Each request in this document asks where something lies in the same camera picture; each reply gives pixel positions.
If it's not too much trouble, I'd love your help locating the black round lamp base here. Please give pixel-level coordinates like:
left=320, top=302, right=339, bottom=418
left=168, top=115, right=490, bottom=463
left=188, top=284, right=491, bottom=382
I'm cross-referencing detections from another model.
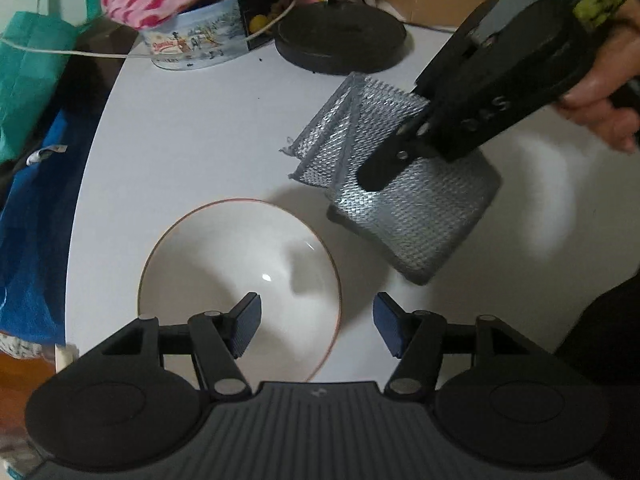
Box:
left=275, top=0, right=407, bottom=73

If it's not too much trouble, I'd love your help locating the blue woven bag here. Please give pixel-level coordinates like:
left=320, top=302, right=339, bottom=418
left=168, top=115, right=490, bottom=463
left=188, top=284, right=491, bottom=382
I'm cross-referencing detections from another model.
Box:
left=0, top=107, right=93, bottom=346

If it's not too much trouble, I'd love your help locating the printed round tin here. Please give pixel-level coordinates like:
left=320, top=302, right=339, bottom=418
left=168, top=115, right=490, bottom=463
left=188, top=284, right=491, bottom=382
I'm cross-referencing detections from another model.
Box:
left=139, top=0, right=251, bottom=72

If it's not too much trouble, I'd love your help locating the person's right hand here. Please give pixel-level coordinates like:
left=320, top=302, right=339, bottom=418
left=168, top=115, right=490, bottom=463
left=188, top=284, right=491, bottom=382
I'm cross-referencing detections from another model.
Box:
left=555, top=0, right=640, bottom=154

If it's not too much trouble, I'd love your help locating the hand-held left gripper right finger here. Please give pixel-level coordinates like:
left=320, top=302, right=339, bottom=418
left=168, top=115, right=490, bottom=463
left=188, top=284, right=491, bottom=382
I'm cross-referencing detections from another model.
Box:
left=372, top=291, right=538, bottom=402

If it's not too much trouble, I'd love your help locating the grey mesh scrubbing cloth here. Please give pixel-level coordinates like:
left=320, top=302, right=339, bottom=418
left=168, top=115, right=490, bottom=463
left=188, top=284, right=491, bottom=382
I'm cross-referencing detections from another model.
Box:
left=279, top=72, right=503, bottom=286

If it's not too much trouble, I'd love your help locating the person's dark clothing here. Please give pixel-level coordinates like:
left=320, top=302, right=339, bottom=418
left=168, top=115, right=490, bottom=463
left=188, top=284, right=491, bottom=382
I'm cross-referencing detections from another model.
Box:
left=552, top=272, right=640, bottom=411

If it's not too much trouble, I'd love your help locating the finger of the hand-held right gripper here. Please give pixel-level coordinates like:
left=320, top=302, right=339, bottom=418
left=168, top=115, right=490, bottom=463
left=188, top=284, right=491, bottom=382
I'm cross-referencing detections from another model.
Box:
left=356, top=110, right=443, bottom=193

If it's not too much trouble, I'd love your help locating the teal fabric bag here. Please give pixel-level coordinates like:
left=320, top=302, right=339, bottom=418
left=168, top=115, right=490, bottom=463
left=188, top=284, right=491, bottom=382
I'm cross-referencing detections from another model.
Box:
left=0, top=0, right=103, bottom=161

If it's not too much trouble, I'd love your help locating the white cable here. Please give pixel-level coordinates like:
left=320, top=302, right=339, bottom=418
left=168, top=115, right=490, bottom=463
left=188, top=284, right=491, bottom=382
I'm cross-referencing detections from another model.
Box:
left=0, top=0, right=301, bottom=61

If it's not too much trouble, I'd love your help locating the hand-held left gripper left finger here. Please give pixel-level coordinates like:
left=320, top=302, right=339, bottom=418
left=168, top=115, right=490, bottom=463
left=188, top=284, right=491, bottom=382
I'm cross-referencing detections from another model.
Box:
left=102, top=291, right=263, bottom=402

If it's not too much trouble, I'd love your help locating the white ceramic bowl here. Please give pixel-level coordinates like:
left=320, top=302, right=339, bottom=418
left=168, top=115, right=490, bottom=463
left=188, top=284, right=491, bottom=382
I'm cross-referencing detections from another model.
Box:
left=137, top=198, right=343, bottom=383

